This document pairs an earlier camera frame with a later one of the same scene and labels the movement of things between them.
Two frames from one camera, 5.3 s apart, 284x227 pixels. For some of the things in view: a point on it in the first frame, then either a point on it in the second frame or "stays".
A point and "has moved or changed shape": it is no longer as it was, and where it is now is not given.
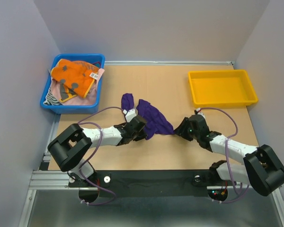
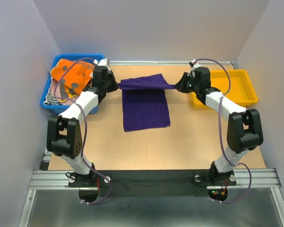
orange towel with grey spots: (76, 78) stays
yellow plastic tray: (221, 88) stays
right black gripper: (181, 130) → (181, 85)
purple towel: (156, 122) has moved or changed shape
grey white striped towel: (50, 100) stays
